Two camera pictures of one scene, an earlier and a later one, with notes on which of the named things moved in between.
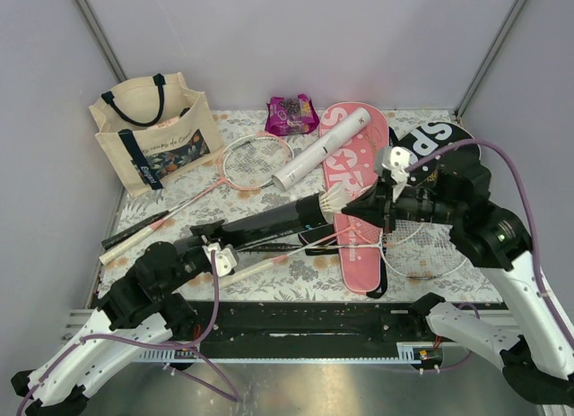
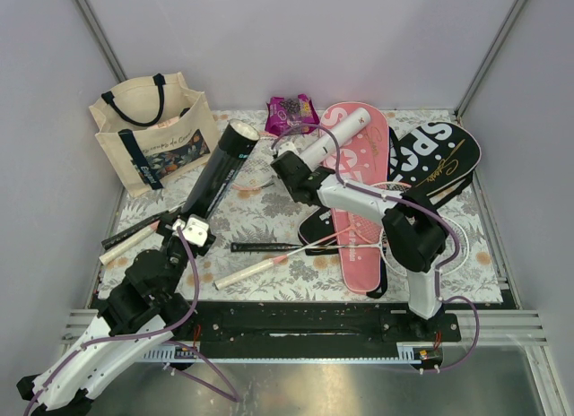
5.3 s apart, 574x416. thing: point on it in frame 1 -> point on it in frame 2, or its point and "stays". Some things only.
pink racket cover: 359,243 stays
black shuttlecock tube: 268,221 -> 236,140
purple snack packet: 292,116 stays
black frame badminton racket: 108,243 stays
